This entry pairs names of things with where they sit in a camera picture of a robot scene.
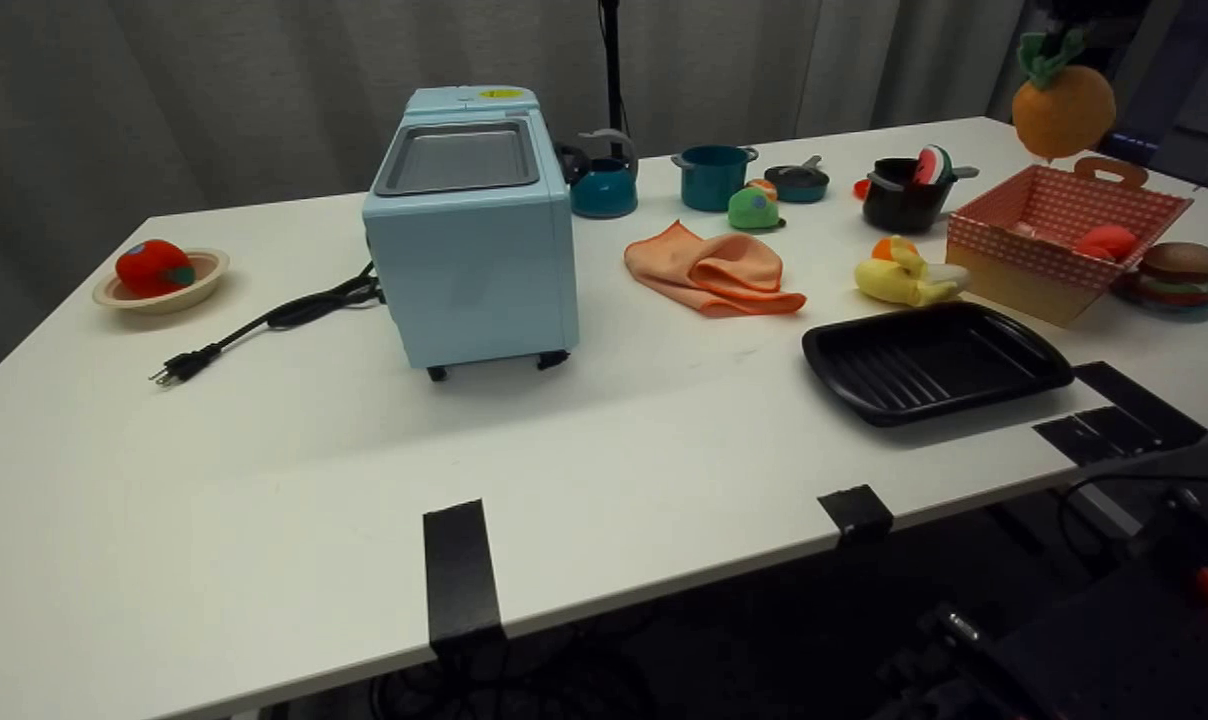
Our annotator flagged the orange folded cloth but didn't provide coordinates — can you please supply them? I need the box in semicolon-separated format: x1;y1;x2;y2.
623;221;808;317

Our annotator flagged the teal toy kettle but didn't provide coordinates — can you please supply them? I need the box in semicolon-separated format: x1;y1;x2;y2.
555;128;634;221

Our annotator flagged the light blue toy oven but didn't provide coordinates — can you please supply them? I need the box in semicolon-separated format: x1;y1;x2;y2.
365;83;580;381

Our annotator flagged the green plush avocado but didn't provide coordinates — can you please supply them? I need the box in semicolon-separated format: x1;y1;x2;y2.
729;181;784;230

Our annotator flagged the teal toy pot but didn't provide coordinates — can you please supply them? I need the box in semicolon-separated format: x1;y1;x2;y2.
673;142;754;212

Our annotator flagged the dark teal frying pan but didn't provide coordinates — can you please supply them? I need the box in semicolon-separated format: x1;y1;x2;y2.
763;156;829;203

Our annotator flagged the black grill tray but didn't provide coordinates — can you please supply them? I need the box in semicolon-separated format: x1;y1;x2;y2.
798;304;1070;428

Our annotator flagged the yellow plush banana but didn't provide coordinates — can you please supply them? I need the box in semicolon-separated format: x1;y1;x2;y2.
856;236;968;307

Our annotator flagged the plush watermelon slice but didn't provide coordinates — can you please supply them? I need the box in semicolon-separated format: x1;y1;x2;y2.
912;142;955;187

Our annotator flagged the beige wooden bowl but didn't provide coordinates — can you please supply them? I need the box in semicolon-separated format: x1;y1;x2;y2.
93;249;226;317

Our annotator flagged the red plush tomato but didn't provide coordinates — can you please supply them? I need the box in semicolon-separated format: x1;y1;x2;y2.
115;239;195;294

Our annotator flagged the red checkered basket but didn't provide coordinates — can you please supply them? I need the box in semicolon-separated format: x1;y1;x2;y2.
945;156;1187;324

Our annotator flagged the orange toy in basket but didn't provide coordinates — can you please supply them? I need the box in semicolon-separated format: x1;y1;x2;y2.
1070;222;1135;264

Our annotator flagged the plush burger toy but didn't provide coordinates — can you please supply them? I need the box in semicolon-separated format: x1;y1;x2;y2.
1115;239;1208;310

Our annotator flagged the black power cord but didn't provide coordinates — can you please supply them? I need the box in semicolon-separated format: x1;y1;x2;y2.
149;260;386;392

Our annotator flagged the black pot with handles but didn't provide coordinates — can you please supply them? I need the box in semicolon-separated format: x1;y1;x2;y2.
856;156;972;236

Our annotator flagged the black camera tripod stand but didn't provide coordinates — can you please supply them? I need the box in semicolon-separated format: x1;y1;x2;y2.
596;0;623;131

